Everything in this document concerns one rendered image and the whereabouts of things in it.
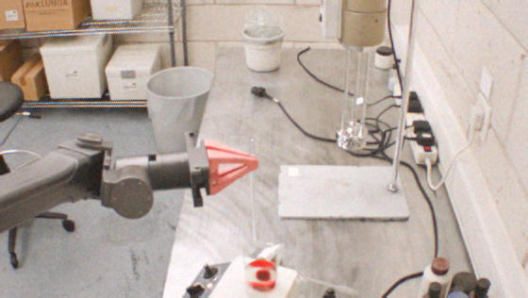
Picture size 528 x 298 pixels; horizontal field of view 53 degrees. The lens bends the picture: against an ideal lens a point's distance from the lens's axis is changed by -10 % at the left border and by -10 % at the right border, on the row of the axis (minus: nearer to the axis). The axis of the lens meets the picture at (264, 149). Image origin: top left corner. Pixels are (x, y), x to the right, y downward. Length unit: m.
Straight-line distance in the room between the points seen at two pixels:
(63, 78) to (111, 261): 1.27
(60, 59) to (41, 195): 2.52
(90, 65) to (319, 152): 1.87
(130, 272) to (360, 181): 1.15
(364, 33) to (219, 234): 0.52
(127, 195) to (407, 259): 0.67
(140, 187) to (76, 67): 2.47
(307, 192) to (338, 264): 0.24
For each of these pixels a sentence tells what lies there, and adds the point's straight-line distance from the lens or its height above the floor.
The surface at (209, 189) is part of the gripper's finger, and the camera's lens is 0.82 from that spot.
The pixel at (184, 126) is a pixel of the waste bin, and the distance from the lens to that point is 2.58.
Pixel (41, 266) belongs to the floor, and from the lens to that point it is 2.39.
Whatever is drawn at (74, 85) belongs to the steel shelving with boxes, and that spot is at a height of 0.22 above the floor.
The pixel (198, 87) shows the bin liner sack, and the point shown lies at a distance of 2.78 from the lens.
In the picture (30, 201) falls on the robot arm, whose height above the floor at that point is 1.19.
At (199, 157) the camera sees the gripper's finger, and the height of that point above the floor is 1.14.
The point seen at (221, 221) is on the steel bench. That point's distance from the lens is 1.28.
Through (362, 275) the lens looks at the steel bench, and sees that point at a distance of 1.17.
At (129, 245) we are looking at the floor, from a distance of 2.39.
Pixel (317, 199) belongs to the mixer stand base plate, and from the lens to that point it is 1.33.
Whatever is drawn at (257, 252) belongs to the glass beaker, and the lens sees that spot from 0.99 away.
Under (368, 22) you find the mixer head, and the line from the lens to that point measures 1.12.
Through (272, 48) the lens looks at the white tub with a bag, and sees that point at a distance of 1.89.
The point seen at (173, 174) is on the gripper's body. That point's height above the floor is 1.11.
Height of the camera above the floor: 1.57
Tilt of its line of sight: 33 degrees down
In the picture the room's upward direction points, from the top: straight up
